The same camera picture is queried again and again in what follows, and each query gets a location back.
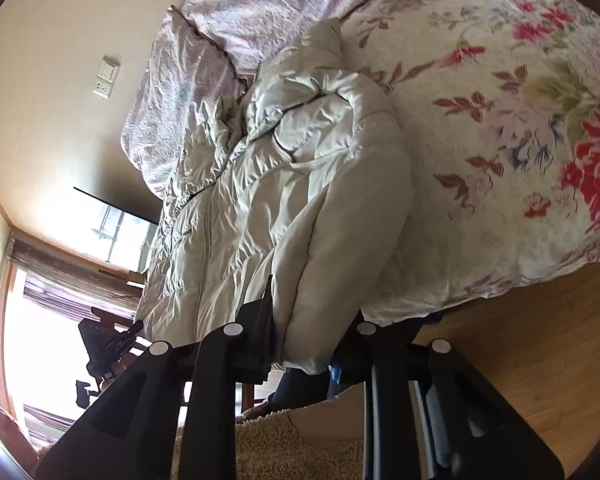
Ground person's dark pants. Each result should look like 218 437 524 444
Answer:
269 366 342 411

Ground floral printed bed sheet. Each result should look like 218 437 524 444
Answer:
337 0 600 326

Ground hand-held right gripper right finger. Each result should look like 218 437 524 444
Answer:
330 309 566 480

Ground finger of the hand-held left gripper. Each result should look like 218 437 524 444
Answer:
112 319 146 356

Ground brown curtain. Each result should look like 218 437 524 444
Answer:
6 236 143 318

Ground window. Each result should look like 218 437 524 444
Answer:
2 205 158 443

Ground white wall switch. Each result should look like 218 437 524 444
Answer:
98 58 121 84

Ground white puffer jacket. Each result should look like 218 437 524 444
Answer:
139 16 414 376

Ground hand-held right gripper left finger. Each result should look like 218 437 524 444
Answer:
35 275 281 480

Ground pink floral pillow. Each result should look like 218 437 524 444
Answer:
121 0 448 200

